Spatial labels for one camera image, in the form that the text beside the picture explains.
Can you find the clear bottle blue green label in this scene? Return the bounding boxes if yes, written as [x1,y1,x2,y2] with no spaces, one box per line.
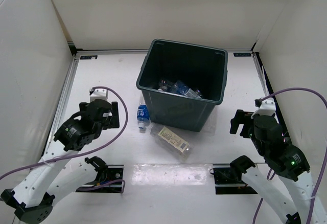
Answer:
[169,80,190,96]

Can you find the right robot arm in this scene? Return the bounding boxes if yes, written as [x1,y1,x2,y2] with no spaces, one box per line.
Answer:
[230,109,310,182]

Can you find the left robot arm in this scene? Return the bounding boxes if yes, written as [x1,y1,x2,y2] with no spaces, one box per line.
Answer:
[1,99,120,223]

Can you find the bottles inside bin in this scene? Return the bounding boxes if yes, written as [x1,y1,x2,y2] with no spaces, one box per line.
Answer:
[158,79,203,98]

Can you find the dark green plastic bin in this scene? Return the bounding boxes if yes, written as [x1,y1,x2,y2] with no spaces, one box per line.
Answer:
[136,39,228,132]

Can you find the blue label plastic bottle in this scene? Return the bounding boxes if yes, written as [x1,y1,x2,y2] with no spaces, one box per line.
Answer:
[136,104,150,130]

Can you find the clear crushed plastic bottle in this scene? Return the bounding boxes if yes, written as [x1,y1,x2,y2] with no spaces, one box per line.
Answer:
[202,106,219,136]

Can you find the left black corner label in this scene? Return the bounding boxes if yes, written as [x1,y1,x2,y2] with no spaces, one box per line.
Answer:
[80,55,98,60]

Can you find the black corner label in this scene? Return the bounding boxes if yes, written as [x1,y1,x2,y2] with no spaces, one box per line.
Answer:
[80,55,98,60]
[233,52,252,57]

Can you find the large clear labelled bottle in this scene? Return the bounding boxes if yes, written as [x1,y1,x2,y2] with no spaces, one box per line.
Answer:
[150,124,193,161]

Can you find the right black corner label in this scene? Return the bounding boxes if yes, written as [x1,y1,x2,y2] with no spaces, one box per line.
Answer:
[233,52,252,57]

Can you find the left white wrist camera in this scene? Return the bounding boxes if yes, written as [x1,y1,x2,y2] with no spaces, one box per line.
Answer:
[89,88,108,102]

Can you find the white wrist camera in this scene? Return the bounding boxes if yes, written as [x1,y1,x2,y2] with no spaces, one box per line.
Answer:
[251,98,276,118]
[89,88,108,102]

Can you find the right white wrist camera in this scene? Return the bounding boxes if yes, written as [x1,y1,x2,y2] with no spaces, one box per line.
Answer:
[251,98,276,118]

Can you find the left aluminium frame rail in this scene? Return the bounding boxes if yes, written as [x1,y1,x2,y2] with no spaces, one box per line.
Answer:
[41,55,79,156]

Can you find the aluminium frame rail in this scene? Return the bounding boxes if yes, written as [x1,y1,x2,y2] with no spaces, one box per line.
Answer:
[41,55,79,156]
[252,52,288,134]

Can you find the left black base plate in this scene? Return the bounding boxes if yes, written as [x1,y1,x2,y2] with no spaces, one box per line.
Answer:
[75,165,125,194]

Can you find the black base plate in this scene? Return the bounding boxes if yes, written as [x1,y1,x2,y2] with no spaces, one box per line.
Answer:
[209,165,257,195]
[75,165,125,194]

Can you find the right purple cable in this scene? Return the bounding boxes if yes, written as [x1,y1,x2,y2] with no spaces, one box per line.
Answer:
[252,87,327,224]

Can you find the purple cable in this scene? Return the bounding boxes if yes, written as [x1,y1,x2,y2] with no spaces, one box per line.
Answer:
[0,86,129,194]
[252,87,327,224]

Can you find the right aluminium frame rail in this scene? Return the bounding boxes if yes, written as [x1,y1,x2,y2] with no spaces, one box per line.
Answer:
[252,52,288,134]

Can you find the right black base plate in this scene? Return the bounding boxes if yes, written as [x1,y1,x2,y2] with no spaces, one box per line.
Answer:
[209,165,257,195]

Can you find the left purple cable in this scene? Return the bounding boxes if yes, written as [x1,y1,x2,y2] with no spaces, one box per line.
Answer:
[0,86,129,194]

